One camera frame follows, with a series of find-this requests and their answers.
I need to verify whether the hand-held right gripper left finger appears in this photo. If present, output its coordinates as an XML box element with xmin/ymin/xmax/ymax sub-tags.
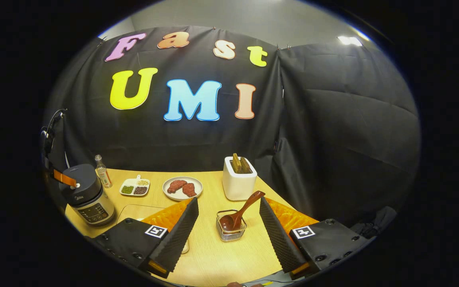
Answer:
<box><xmin>93</xmin><ymin>197</ymin><xmax>199</xmax><ymax>279</ymax></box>

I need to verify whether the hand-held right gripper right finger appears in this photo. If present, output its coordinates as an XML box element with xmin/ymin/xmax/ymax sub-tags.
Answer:
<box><xmin>259</xmin><ymin>196</ymin><xmax>367</xmax><ymax>280</ymax></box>

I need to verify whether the grey rice cooker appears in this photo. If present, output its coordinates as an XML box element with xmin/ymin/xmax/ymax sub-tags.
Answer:
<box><xmin>59</xmin><ymin>163</ymin><xmax>116</xmax><ymax>227</ymax></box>

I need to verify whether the wire chopstick holder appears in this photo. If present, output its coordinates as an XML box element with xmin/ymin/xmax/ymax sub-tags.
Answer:
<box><xmin>216</xmin><ymin>210</ymin><xmax>247</xmax><ymax>242</ymax></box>

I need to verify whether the brown wooden spoon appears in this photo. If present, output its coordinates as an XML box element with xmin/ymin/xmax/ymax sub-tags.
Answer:
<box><xmin>219</xmin><ymin>191</ymin><xmax>266</xmax><ymax>232</ymax></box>

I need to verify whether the small glass bottle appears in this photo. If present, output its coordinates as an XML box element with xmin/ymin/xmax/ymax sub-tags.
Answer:
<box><xmin>95</xmin><ymin>155</ymin><xmax>113</xmax><ymax>189</ymax></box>

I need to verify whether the round white plate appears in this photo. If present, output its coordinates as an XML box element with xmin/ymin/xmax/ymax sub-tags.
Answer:
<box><xmin>162</xmin><ymin>176</ymin><xmax>203</xmax><ymax>201</ymax></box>

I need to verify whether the white divided bean dish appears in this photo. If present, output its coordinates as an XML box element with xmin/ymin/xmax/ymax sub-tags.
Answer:
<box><xmin>119</xmin><ymin>175</ymin><xmax>151</xmax><ymax>197</ymax></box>

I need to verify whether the white toaster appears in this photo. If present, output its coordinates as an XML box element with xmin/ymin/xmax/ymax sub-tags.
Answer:
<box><xmin>222</xmin><ymin>153</ymin><xmax>258</xmax><ymax>201</ymax></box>

